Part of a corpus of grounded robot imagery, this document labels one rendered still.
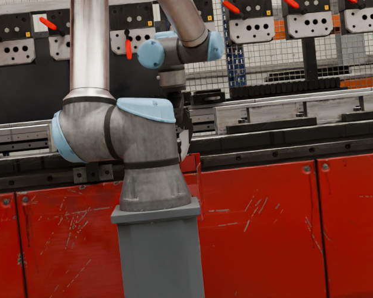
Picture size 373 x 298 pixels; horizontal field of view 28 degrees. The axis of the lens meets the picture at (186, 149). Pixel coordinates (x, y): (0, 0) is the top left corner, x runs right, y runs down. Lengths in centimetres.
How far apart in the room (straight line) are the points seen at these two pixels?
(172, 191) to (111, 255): 92
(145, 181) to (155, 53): 53
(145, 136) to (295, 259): 109
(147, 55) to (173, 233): 61
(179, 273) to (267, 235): 96
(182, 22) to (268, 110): 79
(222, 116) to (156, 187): 104
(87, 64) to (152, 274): 47
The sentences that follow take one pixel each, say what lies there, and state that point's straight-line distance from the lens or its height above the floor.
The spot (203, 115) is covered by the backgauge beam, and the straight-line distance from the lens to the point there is 277.
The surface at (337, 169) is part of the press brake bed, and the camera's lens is 248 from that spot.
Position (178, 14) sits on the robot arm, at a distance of 181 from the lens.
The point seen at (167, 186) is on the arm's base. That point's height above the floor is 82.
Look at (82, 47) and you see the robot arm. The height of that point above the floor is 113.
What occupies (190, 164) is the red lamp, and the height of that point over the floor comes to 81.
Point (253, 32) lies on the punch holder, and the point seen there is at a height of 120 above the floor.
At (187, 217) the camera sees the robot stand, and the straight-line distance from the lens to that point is 150.
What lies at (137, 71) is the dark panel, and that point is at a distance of 303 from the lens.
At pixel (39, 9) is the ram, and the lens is 251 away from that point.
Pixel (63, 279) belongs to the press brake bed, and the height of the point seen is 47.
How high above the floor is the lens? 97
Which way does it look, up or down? 3 degrees down
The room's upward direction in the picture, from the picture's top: 6 degrees counter-clockwise
